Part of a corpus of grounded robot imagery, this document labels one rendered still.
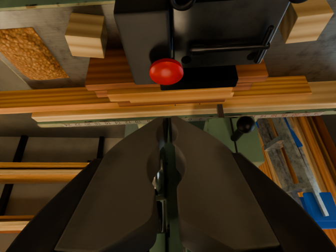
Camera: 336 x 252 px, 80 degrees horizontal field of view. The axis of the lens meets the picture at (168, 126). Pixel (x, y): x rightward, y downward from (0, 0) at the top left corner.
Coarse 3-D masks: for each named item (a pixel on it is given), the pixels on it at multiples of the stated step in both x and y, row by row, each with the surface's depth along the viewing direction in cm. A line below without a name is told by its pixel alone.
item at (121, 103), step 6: (120, 102) 34; (126, 102) 34; (138, 102) 34; (144, 102) 34; (150, 102) 35; (156, 102) 35; (162, 102) 35; (168, 102) 35; (174, 102) 35; (180, 102) 35; (186, 102) 35; (192, 102) 35; (198, 102) 35; (204, 102) 35
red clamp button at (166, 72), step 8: (152, 64) 17; (160, 64) 17; (168, 64) 17; (176, 64) 17; (152, 72) 17; (160, 72) 17; (168, 72) 17; (176, 72) 17; (160, 80) 18; (168, 80) 18; (176, 80) 18
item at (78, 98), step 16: (272, 80) 36; (288, 80) 36; (304, 80) 36; (0, 96) 38; (16, 96) 38; (32, 96) 38; (48, 96) 37; (64, 96) 37; (80, 96) 37; (96, 96) 37; (240, 96) 35; (256, 96) 35; (272, 96) 36; (288, 96) 36; (304, 96) 36; (0, 112) 38; (16, 112) 38
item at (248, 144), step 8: (208, 120) 29; (216, 120) 29; (224, 120) 29; (232, 120) 29; (208, 128) 28; (216, 128) 28; (224, 128) 28; (232, 128) 28; (256, 128) 28; (216, 136) 28; (224, 136) 28; (248, 136) 28; (256, 136) 27; (232, 144) 27; (240, 144) 27; (248, 144) 27; (256, 144) 27; (248, 152) 27; (256, 152) 26; (256, 160) 26
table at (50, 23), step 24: (0, 0) 25; (24, 0) 25; (48, 0) 25; (72, 0) 24; (96, 0) 24; (0, 24) 26; (24, 24) 26; (48, 24) 27; (48, 48) 30; (288, 48) 31; (312, 48) 31; (72, 72) 35; (288, 72) 36; (312, 72) 36
